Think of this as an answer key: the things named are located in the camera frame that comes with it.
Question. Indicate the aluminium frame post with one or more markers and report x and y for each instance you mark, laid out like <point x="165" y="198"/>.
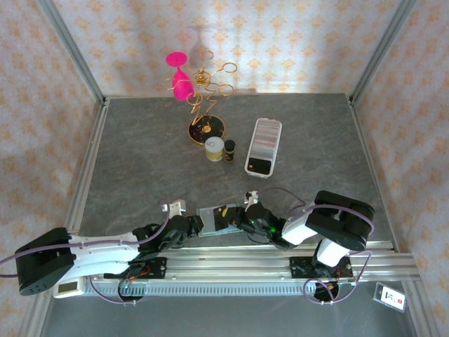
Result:
<point x="73" y="52"/>
<point x="379" y="52"/>

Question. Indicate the stack of credit cards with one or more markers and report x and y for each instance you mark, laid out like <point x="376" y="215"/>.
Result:
<point x="264" y="137"/>

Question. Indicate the white plastic card basket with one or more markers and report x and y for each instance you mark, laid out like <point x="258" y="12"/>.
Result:
<point x="250" y="174"/>

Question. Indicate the black card with yellow mark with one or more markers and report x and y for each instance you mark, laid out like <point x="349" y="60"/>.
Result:
<point x="222" y="219"/>

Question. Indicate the small black bottle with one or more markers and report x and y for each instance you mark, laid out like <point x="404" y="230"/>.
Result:
<point x="229" y="151"/>

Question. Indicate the aluminium table side rail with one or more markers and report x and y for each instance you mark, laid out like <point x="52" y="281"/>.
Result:
<point x="86" y="168"/>
<point x="373" y="158"/>

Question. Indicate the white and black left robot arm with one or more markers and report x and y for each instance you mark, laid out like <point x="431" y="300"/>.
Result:
<point x="101" y="249"/>

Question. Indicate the pink wine glass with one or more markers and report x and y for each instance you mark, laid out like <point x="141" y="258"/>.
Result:
<point x="182" y="87"/>

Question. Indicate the white digital thermometer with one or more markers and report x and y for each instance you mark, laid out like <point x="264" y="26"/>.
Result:
<point x="68" y="289"/>

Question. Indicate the aluminium mounting rail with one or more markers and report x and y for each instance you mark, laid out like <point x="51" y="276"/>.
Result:
<point x="228" y="263"/>

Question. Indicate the yellow can with white lid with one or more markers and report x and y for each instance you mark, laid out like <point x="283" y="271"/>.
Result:
<point x="214" y="149"/>

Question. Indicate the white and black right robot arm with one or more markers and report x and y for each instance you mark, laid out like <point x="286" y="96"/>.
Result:
<point x="333" y="224"/>

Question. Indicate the badge in clear case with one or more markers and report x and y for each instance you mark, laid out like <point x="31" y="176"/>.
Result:
<point x="389" y="296"/>

